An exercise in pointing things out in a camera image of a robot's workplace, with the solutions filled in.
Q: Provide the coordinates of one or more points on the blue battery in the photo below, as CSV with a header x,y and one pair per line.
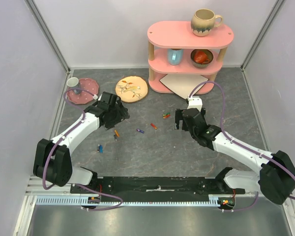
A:
x,y
100,149

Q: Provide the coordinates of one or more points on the yellow bird plate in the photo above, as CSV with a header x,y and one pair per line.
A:
x,y
131,89

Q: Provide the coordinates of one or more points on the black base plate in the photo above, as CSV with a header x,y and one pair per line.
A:
x,y
163,186

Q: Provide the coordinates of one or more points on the beige ceramic mug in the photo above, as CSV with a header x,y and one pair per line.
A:
x,y
204,21

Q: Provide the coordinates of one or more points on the grey small cup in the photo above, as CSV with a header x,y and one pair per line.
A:
x,y
74,83

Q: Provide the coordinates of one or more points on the slotted cable duct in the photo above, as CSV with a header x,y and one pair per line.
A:
x,y
137,200

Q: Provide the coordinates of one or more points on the light blue mug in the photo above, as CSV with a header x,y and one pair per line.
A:
x,y
174,56

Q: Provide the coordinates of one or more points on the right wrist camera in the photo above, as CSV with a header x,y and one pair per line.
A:
x,y
194,102

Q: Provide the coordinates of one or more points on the orange cup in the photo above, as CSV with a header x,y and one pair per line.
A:
x,y
200,57

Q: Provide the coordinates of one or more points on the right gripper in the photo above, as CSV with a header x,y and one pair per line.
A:
x,y
183,117

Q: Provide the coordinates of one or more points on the green and red batteries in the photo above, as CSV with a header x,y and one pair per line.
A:
x,y
166,115

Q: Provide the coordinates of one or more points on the pink three-tier shelf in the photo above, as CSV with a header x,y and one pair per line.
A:
x,y
166,35

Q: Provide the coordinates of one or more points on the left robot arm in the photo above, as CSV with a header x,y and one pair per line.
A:
x,y
53,157

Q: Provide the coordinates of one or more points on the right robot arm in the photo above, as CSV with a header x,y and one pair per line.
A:
x,y
272,174

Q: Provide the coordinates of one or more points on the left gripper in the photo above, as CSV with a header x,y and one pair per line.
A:
x,y
122,114

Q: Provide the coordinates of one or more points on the pink dotted plate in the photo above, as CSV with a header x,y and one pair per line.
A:
x,y
89,92

